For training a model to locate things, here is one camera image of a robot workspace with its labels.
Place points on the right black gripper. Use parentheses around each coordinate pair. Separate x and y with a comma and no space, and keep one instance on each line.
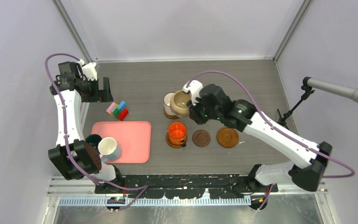
(194,113)

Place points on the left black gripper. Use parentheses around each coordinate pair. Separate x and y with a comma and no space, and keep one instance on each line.
(95,98)

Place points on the beige mug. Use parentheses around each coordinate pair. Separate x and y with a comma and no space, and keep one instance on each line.
(178,103)

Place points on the dark walnut coaster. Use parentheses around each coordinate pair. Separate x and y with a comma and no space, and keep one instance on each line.
(201,138)

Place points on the brown coaster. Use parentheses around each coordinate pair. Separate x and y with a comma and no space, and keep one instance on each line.
(174,143)
(227,137)
(170,116)

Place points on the orange cup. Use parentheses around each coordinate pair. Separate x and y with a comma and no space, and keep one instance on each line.
(177,130)

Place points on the grey cup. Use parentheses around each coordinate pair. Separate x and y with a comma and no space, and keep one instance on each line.
(167,104)

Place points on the dark green mug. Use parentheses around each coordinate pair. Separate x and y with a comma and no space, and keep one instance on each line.
(93,140)

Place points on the pink plastic tray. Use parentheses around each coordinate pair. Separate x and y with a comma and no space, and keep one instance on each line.
(134,138)

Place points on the white mug blue handle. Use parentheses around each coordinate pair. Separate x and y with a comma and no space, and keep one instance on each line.
(109,149)

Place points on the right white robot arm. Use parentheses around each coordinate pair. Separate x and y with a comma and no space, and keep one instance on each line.
(308,160)

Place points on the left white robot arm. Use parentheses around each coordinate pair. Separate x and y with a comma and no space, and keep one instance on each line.
(73,156)

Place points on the colourful toy brick stack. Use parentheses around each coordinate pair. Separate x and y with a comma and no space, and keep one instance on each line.
(119,111)

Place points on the grey microphone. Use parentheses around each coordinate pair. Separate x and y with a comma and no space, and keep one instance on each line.
(343,91)

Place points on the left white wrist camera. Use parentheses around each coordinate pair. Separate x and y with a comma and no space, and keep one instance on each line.
(89,70)

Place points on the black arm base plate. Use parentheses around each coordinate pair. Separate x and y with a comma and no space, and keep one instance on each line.
(219,186)

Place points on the aluminium frame rail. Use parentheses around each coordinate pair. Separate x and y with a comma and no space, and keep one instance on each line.
(82,193)

